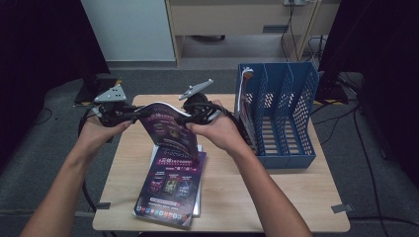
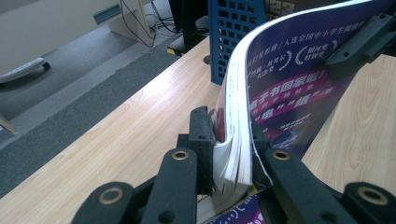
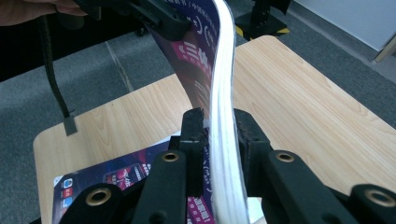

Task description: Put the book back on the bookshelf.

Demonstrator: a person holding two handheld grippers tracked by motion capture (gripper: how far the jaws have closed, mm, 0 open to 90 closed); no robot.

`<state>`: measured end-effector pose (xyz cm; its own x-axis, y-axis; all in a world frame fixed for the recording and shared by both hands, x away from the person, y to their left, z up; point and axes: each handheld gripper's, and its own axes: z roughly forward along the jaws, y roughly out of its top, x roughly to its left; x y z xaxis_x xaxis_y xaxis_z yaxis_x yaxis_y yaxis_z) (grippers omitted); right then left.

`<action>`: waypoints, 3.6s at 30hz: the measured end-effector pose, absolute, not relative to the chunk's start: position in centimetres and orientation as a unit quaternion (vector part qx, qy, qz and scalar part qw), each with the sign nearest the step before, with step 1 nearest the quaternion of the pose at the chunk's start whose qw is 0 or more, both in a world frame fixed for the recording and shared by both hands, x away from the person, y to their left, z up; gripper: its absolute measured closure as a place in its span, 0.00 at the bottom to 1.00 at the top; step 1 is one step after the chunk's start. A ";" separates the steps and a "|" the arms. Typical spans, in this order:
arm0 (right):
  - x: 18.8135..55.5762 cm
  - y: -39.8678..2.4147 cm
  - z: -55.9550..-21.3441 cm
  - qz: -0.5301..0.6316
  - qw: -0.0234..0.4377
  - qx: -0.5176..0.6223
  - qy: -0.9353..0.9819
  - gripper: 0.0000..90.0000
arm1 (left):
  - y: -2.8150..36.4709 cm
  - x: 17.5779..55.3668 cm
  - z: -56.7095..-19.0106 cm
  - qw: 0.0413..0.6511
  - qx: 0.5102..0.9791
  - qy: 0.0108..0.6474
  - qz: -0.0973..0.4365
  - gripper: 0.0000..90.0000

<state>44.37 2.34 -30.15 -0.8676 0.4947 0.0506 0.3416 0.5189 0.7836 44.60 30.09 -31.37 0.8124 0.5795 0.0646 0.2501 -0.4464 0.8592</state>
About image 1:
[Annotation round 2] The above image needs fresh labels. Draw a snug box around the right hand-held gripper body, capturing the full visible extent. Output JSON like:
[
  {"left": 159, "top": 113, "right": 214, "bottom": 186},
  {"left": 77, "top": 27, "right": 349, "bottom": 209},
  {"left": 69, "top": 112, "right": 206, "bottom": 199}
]
[{"left": 178, "top": 78, "right": 228, "bottom": 125}]

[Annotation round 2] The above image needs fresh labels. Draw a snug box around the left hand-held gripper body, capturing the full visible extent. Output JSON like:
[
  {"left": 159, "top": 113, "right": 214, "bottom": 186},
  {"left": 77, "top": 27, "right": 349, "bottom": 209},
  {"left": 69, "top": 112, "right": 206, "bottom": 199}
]
[{"left": 94, "top": 84, "right": 136, "bottom": 127}]

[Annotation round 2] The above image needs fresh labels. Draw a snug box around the purple magazine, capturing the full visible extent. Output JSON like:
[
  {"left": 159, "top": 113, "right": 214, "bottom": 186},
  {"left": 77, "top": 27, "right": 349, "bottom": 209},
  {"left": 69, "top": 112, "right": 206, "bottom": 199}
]
[
  {"left": 136, "top": 102, "right": 201, "bottom": 163},
  {"left": 132, "top": 146, "right": 208, "bottom": 229}
]

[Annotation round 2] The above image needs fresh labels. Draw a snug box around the black and red magazine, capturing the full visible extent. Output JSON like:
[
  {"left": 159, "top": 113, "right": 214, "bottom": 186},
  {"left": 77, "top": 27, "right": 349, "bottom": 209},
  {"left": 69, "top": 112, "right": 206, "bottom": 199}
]
[{"left": 237, "top": 66, "right": 260, "bottom": 151}]

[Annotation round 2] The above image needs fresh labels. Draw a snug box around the white magazine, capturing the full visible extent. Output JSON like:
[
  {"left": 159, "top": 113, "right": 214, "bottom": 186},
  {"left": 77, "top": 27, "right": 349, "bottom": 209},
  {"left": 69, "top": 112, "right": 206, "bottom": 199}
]
[{"left": 149, "top": 144, "right": 203, "bottom": 218}]

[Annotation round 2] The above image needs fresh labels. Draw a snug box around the blue file rack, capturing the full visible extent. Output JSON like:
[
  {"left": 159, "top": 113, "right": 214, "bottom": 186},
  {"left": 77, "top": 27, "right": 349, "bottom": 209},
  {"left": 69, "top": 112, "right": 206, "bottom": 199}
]
[{"left": 232, "top": 61, "right": 320, "bottom": 171}]

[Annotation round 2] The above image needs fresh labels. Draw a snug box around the person's left hand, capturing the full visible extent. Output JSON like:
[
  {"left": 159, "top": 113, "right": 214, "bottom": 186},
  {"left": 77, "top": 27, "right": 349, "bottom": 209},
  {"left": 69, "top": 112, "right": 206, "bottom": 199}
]
[{"left": 77, "top": 116, "right": 134, "bottom": 155}]

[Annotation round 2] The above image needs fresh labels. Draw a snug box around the person's right hand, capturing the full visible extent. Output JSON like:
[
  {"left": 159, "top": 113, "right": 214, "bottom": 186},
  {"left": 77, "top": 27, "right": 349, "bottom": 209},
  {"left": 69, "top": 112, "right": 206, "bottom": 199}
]
[{"left": 186, "top": 109, "right": 252, "bottom": 158}]

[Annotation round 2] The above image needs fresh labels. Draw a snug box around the yellow striped black stand base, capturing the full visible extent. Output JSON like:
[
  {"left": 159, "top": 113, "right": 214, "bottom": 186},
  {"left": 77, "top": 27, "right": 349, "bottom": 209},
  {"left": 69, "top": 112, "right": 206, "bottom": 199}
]
[
  {"left": 72, "top": 77, "right": 123, "bottom": 108},
  {"left": 312, "top": 73, "right": 350, "bottom": 107}
]

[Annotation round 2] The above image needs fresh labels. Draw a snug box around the white cabinet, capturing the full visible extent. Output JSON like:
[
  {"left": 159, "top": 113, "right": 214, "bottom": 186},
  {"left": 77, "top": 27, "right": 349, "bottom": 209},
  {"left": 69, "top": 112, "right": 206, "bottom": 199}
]
[{"left": 81, "top": 0, "right": 176, "bottom": 62}]

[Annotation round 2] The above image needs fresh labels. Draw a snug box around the beige wooden desk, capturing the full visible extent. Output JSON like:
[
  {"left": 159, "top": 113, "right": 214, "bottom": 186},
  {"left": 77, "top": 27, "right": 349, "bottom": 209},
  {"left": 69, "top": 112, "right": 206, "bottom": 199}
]
[{"left": 164, "top": 0, "right": 342, "bottom": 68}]

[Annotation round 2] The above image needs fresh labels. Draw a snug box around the black curtain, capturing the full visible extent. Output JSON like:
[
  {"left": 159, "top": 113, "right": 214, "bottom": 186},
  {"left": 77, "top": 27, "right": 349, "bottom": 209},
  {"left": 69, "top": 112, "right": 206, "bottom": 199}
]
[
  {"left": 317, "top": 0, "right": 419, "bottom": 181},
  {"left": 0, "top": 0, "right": 112, "bottom": 169}
]

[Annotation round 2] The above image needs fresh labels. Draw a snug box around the black floor cable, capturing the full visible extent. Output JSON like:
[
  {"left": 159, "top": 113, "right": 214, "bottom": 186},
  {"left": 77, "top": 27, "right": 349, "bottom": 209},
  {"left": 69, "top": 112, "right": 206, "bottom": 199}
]
[
  {"left": 33, "top": 108, "right": 53, "bottom": 126},
  {"left": 310, "top": 104, "right": 359, "bottom": 126},
  {"left": 319, "top": 108, "right": 357, "bottom": 146},
  {"left": 352, "top": 105, "right": 390, "bottom": 237}
]

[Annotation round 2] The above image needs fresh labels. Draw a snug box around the black hanging cable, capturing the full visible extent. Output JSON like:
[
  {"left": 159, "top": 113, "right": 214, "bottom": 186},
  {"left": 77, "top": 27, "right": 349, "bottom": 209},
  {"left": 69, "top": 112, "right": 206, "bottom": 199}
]
[
  {"left": 280, "top": 0, "right": 294, "bottom": 62},
  {"left": 290, "top": 0, "right": 301, "bottom": 62}
]

